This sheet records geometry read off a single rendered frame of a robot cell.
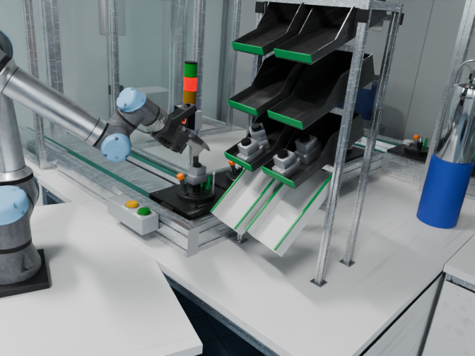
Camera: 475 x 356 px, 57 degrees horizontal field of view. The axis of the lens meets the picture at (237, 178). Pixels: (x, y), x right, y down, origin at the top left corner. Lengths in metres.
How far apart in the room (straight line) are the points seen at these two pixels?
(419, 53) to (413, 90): 0.44
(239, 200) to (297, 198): 0.19
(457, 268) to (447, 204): 0.32
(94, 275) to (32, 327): 0.24
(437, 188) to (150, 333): 1.22
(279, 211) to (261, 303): 0.27
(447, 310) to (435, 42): 4.31
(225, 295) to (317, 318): 0.26
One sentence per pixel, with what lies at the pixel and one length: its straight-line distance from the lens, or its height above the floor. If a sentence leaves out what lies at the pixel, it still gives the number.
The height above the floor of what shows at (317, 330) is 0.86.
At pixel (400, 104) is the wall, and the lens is 5.99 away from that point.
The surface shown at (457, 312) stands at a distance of 1.73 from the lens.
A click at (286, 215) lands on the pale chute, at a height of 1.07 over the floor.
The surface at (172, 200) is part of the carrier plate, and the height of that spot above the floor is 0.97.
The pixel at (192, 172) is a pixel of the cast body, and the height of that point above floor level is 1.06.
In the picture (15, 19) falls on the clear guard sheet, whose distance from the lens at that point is 2.17.
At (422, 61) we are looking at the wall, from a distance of 5.80.
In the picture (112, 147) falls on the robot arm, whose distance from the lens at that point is 1.17.
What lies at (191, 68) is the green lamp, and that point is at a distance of 1.66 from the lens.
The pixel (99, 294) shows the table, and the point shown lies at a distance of 1.29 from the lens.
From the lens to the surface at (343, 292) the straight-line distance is 1.36.
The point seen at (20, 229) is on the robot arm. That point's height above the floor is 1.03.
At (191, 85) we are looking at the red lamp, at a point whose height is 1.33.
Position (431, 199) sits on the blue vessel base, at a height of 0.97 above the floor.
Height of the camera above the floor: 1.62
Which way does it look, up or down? 22 degrees down
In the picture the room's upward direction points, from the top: 5 degrees clockwise
